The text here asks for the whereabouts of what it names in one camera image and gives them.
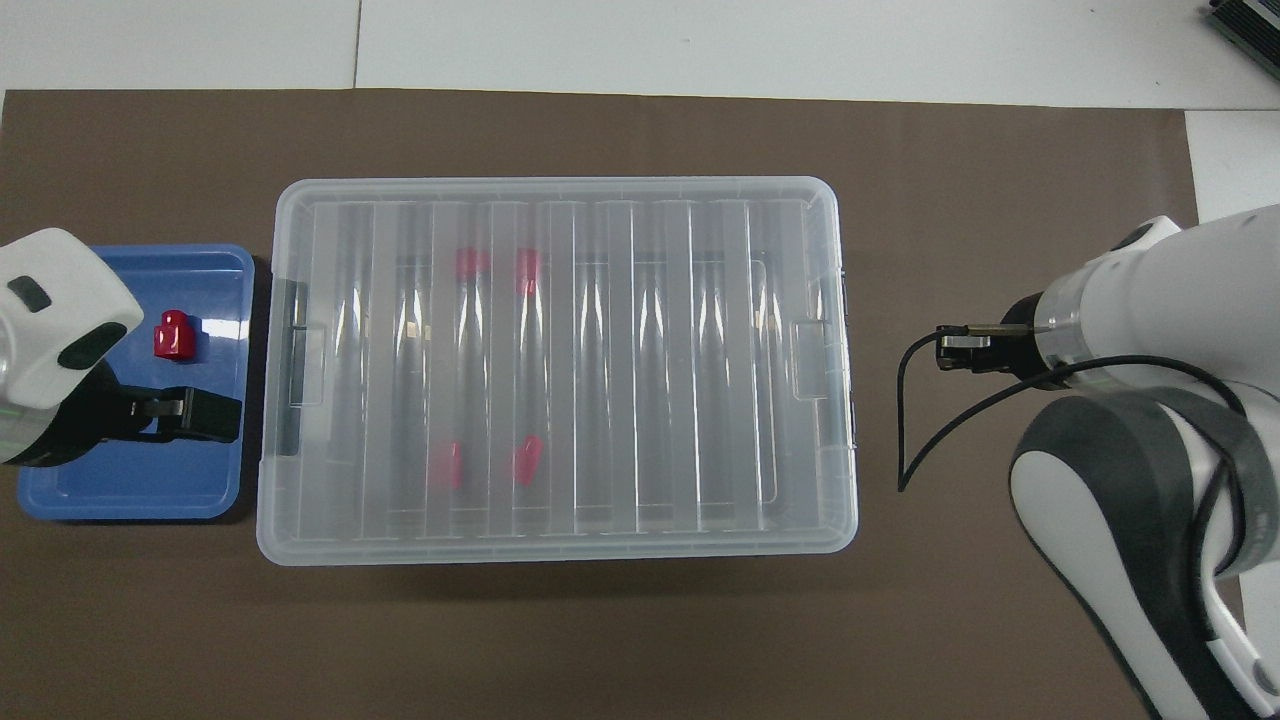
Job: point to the black finned metal device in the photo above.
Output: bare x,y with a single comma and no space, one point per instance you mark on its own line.
1250,25

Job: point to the brown table mat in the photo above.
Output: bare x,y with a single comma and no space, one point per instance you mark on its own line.
600,640

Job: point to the blue plastic tray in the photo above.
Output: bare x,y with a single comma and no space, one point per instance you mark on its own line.
150,485

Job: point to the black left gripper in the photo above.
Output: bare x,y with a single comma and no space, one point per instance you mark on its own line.
95,415

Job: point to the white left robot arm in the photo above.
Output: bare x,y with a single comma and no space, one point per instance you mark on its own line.
60,300

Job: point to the red plastic block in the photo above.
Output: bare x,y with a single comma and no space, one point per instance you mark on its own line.
470,262
175,340
527,268
447,466
527,460

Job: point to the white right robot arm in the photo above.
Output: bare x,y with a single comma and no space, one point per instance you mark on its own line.
1150,290

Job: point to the clear ribbed plastic lid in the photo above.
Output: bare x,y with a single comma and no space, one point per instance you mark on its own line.
650,360

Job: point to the clear plastic storage box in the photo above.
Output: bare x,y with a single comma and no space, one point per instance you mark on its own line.
600,400

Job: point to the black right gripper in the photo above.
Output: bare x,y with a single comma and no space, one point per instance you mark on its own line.
1020,345

